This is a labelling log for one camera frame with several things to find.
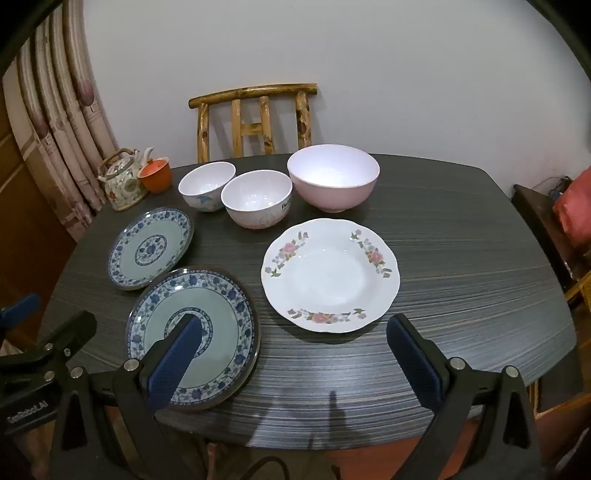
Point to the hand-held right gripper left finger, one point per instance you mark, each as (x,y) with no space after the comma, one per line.
(178,364)

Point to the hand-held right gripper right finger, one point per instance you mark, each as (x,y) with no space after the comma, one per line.
(412,351)

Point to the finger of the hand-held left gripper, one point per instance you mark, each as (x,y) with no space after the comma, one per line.
(21,305)
(69,334)

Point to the large blue patterned plate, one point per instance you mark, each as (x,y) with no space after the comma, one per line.
(226,318)

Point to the white floral plate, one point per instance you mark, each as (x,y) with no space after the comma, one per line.
(330,277)

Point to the small blue patterned plate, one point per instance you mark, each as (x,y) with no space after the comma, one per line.
(150,249)

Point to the white bowl with blue print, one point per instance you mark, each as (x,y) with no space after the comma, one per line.
(205,187)

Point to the white ribbed bowl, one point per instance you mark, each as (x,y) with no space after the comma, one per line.
(256,201)

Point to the large pink bowl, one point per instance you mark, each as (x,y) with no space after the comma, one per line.
(332,177)

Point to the floral ceramic teapot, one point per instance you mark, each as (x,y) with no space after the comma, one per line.
(121,184)

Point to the orange lidded cup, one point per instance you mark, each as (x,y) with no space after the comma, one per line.
(154,177)

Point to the dark side table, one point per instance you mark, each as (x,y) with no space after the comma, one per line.
(535,217)

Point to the patterned curtain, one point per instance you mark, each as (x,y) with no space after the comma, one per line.
(60,120)

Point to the wooden chair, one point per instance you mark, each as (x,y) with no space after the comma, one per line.
(265,108)

